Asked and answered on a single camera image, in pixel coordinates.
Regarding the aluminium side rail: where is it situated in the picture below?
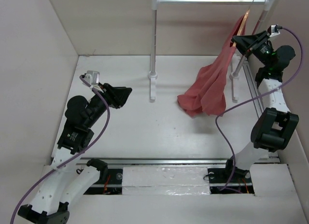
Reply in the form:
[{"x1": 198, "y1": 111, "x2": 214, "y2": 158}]
[{"x1": 243, "y1": 60, "x2": 264, "y2": 117}]

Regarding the white clothes rack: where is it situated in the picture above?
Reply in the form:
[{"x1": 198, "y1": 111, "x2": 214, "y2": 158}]
[{"x1": 148, "y1": 0, "x2": 275, "y2": 102}]

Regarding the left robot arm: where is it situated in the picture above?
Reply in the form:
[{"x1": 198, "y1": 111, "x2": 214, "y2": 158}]
[{"x1": 15, "y1": 84, "x2": 132, "y2": 224}]

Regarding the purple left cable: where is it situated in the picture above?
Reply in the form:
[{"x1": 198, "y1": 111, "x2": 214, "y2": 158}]
[{"x1": 11, "y1": 75, "x2": 111, "y2": 224}]

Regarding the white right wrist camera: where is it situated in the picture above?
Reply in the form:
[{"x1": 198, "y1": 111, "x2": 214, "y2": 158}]
[{"x1": 267, "y1": 25, "x2": 282, "y2": 40}]

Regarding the wooden clothes hanger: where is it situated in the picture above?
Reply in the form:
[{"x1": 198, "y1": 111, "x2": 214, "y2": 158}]
[{"x1": 236, "y1": 0, "x2": 254, "y2": 36}]

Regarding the purple cable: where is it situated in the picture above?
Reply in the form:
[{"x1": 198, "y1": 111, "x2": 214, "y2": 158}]
[
  {"x1": 215, "y1": 27, "x2": 304, "y2": 191},
  {"x1": 11, "y1": 75, "x2": 111, "y2": 224}
]

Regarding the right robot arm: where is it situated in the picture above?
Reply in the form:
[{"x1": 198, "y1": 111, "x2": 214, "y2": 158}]
[{"x1": 223, "y1": 31, "x2": 299, "y2": 182}]

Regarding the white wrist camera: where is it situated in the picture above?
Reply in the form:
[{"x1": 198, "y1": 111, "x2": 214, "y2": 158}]
[
  {"x1": 81, "y1": 70, "x2": 100, "y2": 88},
  {"x1": 267, "y1": 25, "x2": 282, "y2": 40}
]

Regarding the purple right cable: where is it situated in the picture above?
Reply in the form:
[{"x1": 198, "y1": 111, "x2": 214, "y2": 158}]
[{"x1": 215, "y1": 27, "x2": 304, "y2": 191}]

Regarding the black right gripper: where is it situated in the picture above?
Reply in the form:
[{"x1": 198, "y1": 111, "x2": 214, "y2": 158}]
[{"x1": 231, "y1": 30, "x2": 274, "y2": 68}]

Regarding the red t shirt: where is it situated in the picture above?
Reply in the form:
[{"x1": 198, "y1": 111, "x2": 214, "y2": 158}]
[{"x1": 177, "y1": 15, "x2": 244, "y2": 117}]

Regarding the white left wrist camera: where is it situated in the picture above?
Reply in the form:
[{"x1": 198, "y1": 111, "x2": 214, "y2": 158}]
[{"x1": 81, "y1": 70, "x2": 100, "y2": 88}]

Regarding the aluminium front rail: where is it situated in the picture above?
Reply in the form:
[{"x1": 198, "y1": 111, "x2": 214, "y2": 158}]
[{"x1": 77, "y1": 157, "x2": 278, "y2": 190}]

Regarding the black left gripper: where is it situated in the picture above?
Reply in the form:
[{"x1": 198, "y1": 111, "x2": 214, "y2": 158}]
[{"x1": 84, "y1": 82, "x2": 131, "y2": 128}]

